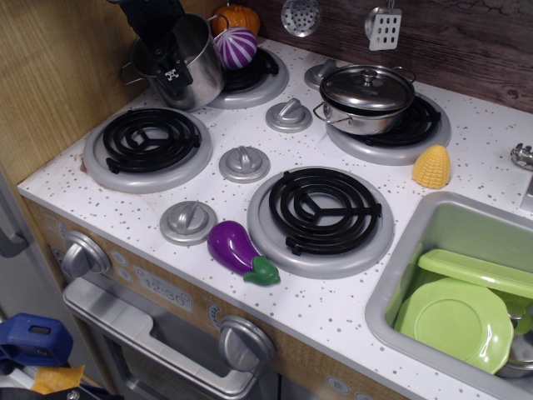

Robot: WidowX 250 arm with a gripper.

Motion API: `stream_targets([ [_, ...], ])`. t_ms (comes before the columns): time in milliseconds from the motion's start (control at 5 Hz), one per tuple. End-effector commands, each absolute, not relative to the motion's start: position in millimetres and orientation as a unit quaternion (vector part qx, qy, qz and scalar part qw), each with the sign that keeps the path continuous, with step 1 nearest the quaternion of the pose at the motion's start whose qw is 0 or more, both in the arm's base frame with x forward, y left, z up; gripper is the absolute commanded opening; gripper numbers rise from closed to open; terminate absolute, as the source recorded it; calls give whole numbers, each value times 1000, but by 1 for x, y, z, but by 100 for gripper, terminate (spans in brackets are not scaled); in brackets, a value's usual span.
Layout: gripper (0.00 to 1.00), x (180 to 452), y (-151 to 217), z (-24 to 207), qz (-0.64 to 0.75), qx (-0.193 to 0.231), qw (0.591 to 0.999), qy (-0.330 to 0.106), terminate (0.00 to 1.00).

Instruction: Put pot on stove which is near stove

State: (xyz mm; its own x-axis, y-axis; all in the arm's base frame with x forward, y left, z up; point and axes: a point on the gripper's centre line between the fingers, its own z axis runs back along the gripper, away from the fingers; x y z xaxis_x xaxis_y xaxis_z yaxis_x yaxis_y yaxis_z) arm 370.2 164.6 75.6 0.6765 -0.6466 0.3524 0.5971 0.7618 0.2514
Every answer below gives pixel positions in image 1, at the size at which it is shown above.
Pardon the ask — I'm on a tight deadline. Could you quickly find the round steel skimmer ladle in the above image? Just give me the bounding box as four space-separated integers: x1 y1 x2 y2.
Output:
281 0 321 38

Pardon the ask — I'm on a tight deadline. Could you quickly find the shallow steel pan with lid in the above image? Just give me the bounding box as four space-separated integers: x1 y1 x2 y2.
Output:
313 64 416 135

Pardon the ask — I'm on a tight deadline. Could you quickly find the purple toy eggplant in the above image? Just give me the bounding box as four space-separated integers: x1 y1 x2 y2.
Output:
207 221 281 287

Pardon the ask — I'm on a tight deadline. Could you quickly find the front right black burner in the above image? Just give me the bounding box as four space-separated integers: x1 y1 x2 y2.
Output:
247 167 394 279

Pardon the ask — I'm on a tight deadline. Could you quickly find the silver knob upper middle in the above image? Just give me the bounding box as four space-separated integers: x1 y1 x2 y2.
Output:
266 98 312 133

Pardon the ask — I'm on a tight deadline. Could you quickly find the green plastic plate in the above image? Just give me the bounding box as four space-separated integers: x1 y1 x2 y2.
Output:
393 277 515 376

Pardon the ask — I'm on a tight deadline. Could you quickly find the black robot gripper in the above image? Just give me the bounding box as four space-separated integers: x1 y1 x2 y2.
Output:
111 0 193 93

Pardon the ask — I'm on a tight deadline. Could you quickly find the black burner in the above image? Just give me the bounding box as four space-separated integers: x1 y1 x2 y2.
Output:
83 107 212 194
326 93 451 166
247 167 394 279
209 48 289 109

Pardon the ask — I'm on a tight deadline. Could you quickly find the back left black burner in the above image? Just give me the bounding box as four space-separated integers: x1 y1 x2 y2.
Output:
209 48 289 109

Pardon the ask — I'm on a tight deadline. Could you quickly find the silver oven door handle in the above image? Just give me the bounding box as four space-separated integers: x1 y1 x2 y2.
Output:
63 278 257 399

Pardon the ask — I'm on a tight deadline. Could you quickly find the silver knob centre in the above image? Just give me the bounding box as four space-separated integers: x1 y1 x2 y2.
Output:
219 146 271 183

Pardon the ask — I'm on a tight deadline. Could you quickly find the silver knob front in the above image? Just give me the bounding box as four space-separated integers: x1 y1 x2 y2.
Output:
159 201 217 246

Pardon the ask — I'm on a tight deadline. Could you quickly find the grey sink basin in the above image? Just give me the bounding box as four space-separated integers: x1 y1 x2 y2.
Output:
365 192 532 399

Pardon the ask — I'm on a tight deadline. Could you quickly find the steel slotted spatula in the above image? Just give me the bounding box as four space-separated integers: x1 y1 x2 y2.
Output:
365 0 402 52

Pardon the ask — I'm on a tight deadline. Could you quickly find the right oven dial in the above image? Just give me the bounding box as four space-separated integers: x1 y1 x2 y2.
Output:
218 315 276 373

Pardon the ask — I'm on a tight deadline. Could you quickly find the blue clamp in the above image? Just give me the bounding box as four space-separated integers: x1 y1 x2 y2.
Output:
1 313 73 375

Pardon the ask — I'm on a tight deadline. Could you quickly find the orange toy pumpkin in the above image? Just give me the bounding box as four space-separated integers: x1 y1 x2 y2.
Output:
212 4 261 37

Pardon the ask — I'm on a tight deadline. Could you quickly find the oven dial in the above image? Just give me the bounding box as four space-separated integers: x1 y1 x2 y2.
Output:
218 315 276 373
62 231 112 278

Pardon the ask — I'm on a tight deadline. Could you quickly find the silver knob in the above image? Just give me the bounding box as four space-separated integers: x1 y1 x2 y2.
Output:
266 98 312 133
219 146 271 183
159 201 217 246
304 59 341 91

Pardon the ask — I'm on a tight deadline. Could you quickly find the front left black burner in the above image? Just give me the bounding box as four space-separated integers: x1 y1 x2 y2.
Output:
83 107 212 194

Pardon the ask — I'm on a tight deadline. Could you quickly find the back right black burner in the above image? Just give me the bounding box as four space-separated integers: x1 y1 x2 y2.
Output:
326 93 451 166

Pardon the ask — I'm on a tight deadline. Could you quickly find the steel pot in sink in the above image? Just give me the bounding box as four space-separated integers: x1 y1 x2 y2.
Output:
496 302 532 378

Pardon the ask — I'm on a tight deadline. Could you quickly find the left oven dial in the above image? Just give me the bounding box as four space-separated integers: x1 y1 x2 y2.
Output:
62 231 112 278

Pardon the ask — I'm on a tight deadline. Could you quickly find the tall steel pot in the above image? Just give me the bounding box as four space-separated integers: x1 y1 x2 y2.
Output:
120 12 226 111

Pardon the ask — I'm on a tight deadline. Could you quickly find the green plastic tray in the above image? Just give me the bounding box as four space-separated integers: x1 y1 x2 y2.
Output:
417 249 532 299

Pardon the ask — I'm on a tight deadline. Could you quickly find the yellow toy corn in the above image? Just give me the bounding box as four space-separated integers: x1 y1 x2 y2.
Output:
411 145 451 189

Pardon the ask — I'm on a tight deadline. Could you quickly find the silver faucet handle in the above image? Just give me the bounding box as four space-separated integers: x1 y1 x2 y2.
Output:
510 143 533 171

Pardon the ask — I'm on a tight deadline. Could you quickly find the yellow cloth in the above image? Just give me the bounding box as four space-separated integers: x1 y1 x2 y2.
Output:
31 365 85 395

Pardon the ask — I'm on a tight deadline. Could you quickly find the silver knob back right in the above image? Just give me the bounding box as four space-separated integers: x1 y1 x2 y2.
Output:
304 59 341 91

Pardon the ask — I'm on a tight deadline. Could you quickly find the purple white striped ball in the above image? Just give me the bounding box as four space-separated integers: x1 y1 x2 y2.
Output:
214 27 257 71

